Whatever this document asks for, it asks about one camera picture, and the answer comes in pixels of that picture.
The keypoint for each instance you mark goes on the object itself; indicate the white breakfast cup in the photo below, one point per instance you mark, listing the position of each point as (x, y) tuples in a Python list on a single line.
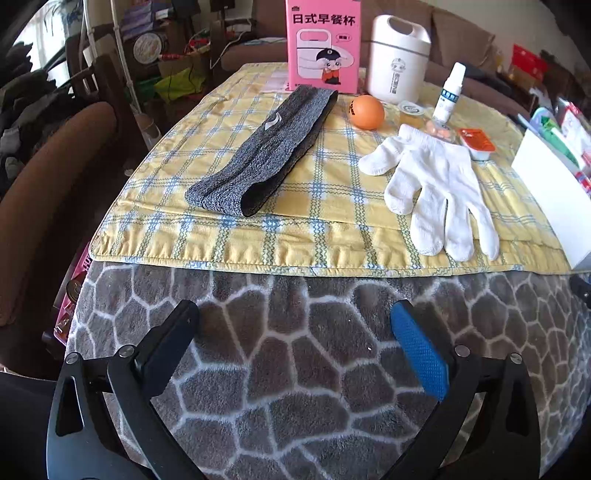
[(397, 69)]

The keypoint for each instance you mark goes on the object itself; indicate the white floor lamp stand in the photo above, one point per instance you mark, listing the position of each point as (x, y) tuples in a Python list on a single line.
[(150, 131)]

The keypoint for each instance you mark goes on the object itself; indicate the grey headband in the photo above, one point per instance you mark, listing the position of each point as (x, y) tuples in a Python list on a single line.
[(272, 143)]

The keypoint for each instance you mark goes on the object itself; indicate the white cardboard box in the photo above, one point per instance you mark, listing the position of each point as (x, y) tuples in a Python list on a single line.
[(545, 194)]

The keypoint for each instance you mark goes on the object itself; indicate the yellow plaid cloth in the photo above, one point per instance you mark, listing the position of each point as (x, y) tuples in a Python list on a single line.
[(323, 194)]

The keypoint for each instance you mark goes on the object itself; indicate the orange ball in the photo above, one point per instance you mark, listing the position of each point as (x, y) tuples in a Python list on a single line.
[(366, 112)]

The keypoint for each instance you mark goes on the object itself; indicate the orange jelly cup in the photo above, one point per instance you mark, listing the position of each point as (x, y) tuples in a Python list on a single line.
[(475, 141)]

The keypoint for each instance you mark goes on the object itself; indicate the green wipes packet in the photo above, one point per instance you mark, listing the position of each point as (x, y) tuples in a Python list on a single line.
[(558, 138)]

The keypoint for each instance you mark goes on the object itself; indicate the red snack bags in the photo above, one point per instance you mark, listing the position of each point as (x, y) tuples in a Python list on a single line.
[(579, 138)]

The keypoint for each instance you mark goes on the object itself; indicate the pink cardboard box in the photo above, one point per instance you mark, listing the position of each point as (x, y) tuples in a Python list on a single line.
[(318, 27)]

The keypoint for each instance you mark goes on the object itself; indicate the dark cloth pile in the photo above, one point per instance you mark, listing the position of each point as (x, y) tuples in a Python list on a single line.
[(32, 115)]

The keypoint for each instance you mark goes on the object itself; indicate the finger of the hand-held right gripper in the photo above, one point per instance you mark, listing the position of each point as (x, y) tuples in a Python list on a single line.
[(582, 287)]

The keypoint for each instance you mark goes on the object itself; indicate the white spray bottle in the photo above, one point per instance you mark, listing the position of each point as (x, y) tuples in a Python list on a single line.
[(450, 97)]

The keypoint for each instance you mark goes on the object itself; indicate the red gift box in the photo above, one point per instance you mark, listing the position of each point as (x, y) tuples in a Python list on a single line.
[(530, 60)]

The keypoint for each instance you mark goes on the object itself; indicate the pink plastic basket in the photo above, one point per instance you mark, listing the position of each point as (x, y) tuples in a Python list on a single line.
[(74, 295)]

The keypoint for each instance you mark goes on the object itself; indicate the white cotton glove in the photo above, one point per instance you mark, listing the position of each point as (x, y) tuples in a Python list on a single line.
[(429, 184)]

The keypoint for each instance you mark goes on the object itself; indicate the round cookie tin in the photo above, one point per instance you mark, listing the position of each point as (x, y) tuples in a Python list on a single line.
[(147, 47)]

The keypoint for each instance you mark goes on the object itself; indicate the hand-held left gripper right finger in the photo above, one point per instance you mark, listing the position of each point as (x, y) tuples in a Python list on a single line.
[(420, 355)]

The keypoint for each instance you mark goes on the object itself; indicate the brown cushioned chair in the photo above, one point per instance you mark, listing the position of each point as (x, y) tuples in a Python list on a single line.
[(51, 184)]

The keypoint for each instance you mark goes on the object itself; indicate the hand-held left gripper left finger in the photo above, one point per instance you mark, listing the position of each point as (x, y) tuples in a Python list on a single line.
[(168, 350)]

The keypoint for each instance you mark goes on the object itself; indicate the brown sofa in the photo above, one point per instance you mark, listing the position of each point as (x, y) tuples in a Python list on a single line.
[(466, 37)]

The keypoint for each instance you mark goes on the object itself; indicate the small round lidded container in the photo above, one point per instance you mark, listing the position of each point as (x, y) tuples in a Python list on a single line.
[(412, 108)]

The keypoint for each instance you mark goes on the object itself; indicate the green bag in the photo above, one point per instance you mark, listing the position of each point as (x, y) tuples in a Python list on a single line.
[(180, 85)]

